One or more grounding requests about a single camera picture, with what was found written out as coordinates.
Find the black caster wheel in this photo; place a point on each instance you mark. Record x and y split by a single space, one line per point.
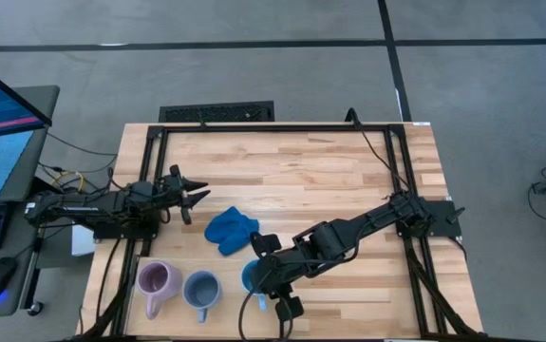
35 309

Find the white box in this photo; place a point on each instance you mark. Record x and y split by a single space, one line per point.
82 240

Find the grey-blue mug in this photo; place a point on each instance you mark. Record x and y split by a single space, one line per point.
201 292

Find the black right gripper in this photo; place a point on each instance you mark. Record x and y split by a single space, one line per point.
275 275

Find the black floor vent grille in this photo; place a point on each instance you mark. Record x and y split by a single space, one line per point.
215 112

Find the light blue mug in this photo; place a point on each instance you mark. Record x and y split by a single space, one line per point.
248 280

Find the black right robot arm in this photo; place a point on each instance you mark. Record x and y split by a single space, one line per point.
339 235

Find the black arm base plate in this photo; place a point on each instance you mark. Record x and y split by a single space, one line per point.
125 233
443 225

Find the black table frame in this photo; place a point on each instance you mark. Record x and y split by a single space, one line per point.
272 128

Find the blue cloth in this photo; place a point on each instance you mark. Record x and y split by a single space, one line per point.
230 230

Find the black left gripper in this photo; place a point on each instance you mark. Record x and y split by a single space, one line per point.
175 197

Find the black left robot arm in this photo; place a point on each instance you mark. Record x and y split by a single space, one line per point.
82 209

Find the pink ribbed mug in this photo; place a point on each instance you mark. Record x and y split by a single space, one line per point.
158 282

